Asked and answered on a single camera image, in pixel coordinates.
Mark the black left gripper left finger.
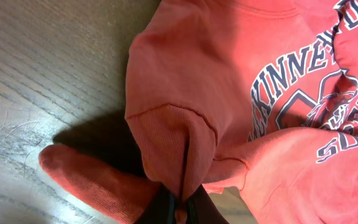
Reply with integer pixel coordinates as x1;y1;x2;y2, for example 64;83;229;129
135;185;176;224

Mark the red printed t-shirt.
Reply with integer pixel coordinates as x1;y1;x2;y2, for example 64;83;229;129
39;0;358;223

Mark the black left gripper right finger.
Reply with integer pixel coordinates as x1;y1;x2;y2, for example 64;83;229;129
186;185;229;224

